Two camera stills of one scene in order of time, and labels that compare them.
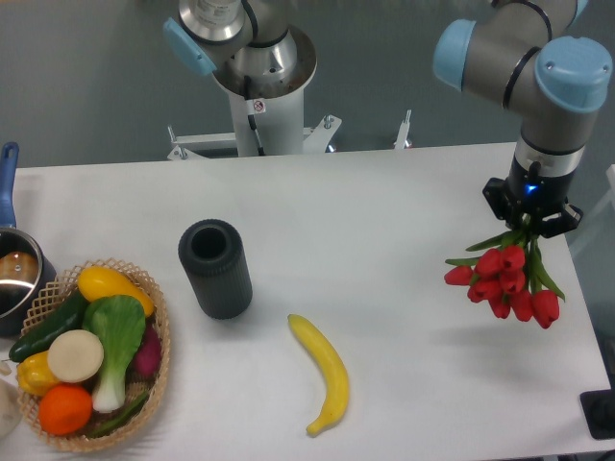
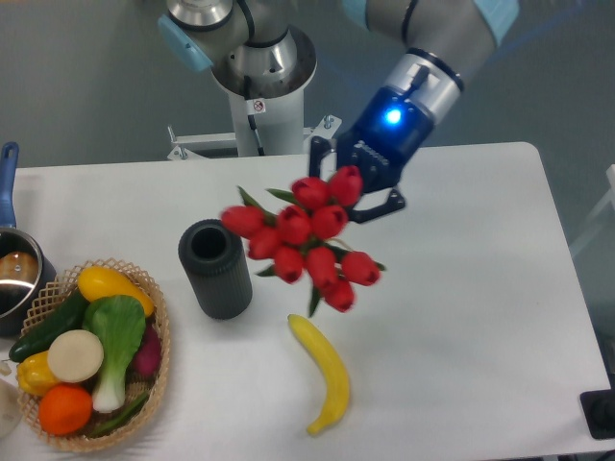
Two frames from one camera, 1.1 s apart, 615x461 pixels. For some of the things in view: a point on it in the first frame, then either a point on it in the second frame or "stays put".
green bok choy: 120,324 stays put
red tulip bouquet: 509,274 to 298,234
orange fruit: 65,409 stays put
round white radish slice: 75,355 stays put
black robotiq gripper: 532,193 to 388,130
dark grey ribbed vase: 211,253 stays put
